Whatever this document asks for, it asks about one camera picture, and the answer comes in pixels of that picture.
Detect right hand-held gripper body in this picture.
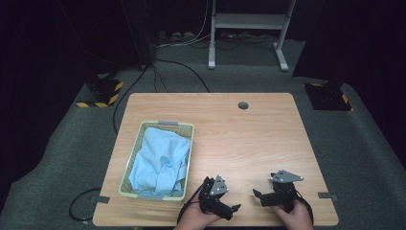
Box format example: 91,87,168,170
260,169,305,215

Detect white cables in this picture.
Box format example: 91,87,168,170
155,0,213,50

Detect long black floor cable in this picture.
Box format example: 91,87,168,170
112,64,149,135

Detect black looped floor cable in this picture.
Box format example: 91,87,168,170
68,187,102,222

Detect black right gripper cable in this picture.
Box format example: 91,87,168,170
294,190,315,225

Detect curved black floor cable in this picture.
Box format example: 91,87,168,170
153,57,212,94

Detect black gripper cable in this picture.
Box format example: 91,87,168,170
294,190,315,225
176,182,207,225

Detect green plastic basket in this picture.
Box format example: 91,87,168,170
118,120,195,202

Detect person's right hand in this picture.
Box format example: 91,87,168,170
271,199,315,230

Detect person's left hand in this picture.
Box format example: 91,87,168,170
173,195,223,230

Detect grey metal stand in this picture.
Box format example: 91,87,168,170
207,0,297,72

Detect black yellow striped base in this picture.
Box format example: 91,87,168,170
75,74,124,109
302,81,353,112

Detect power strip with plugs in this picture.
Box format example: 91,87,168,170
156,30,199,44

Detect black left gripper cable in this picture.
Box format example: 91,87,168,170
176,182,207,225

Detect light blue cloth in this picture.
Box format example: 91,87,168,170
127,126,192,197

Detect grey tape strip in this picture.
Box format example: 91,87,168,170
317,192,340,202
89,195,111,205

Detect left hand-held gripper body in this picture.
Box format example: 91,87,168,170
197,174,235,222

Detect dark upright column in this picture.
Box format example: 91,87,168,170
290,0,357,88
120,0,158,69

